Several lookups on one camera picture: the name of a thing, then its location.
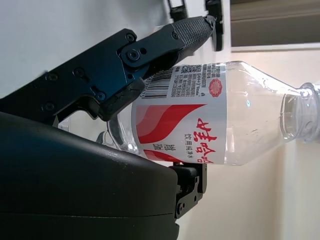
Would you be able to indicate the clear water bottle red label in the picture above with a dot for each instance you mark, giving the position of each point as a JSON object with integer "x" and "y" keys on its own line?
{"x": 180, "y": 120}

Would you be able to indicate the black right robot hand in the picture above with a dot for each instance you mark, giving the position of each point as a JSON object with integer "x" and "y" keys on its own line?
{"x": 75, "y": 187}

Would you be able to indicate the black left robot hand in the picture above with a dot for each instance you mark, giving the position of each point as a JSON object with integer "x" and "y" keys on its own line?
{"x": 218, "y": 25}

